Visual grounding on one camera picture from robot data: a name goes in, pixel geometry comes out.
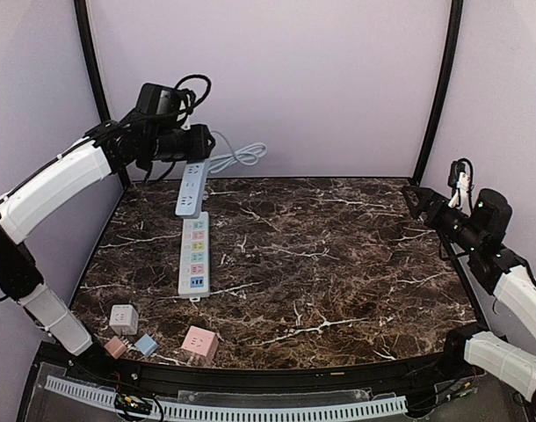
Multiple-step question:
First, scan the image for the grey power cable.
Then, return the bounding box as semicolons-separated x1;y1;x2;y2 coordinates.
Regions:
205;130;268;173

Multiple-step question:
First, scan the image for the white cube socket adapter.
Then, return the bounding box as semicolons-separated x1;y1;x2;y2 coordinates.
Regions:
109;304;139;336

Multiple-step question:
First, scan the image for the pink cube socket adapter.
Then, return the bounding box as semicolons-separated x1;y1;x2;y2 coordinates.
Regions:
181;325;219;365

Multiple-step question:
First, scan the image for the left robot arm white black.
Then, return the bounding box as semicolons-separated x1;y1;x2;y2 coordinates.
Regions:
0;121;215;357

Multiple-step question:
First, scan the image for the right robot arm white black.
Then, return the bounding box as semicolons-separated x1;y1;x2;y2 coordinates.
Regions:
402;186;536;412

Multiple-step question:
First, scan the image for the blue plug adapter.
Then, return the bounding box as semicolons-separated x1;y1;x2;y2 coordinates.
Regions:
134;334;159;358

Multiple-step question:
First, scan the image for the pink plug adapter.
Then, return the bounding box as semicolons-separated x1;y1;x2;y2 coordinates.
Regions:
104;336;129;360

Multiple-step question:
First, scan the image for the white multicolour power strip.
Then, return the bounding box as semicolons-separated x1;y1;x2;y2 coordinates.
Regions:
177;212;210;302

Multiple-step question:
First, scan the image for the small circuit board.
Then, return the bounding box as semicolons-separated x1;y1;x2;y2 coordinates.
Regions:
113;394;153;414

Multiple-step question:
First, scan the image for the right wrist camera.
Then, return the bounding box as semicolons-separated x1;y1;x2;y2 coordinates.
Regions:
447;157;474;210

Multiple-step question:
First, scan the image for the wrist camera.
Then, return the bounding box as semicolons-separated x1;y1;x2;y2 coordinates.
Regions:
134;83;192;116
447;157;474;210

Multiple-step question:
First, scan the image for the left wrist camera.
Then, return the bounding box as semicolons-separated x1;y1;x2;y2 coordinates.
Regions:
134;83;192;116

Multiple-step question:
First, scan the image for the black front rail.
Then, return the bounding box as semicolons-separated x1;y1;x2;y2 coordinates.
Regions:
34;342;484;397

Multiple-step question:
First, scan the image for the left black frame post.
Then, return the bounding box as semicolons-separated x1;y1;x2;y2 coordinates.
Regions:
73;0;132;186

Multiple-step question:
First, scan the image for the black frame post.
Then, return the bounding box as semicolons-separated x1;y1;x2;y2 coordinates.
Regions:
73;0;132;186
410;0;464;186

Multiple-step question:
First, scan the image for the slotted grey cable duct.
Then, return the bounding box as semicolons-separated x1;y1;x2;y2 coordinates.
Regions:
44;375;408;421

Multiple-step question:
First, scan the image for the right black frame post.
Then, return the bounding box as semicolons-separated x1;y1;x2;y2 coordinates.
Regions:
410;0;464;186

